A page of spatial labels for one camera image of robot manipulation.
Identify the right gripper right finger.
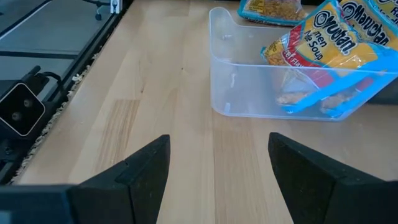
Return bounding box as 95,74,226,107
267,132,398,224

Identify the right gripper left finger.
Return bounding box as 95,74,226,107
68,134,171,224

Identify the clear plastic bin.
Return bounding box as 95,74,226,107
208,6,398,122

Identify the dark grey plastic bin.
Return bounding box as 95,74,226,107
366,77,398,106

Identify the black office chair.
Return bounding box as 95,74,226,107
82,0,111,22

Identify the black table-level camera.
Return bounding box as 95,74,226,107
0,65,68,141

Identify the silver metal bracket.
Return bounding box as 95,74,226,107
109,0,121,15

